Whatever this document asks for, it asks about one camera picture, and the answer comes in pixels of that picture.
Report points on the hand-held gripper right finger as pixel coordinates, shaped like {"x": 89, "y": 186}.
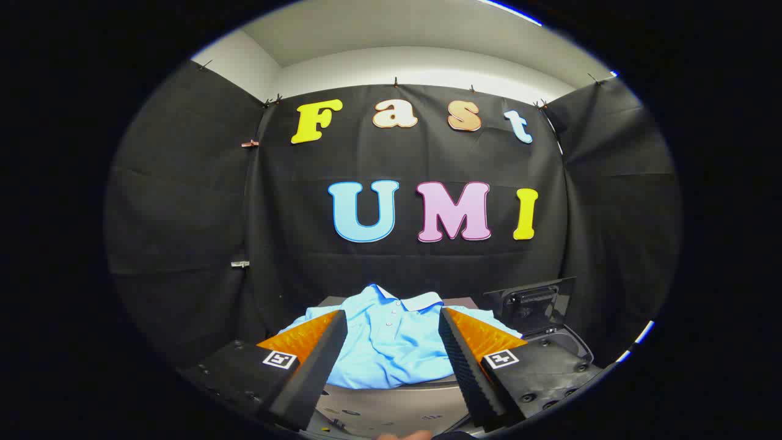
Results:
{"x": 467, "y": 373}

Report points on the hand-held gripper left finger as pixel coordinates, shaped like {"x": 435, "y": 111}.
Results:
{"x": 314, "y": 373}

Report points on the light blue polo shirt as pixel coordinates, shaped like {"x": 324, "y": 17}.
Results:
{"x": 391, "y": 342}

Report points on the dark transparent washing machine lid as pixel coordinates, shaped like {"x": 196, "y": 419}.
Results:
{"x": 531, "y": 302}

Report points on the copper clip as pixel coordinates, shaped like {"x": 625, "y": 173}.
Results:
{"x": 249, "y": 143}

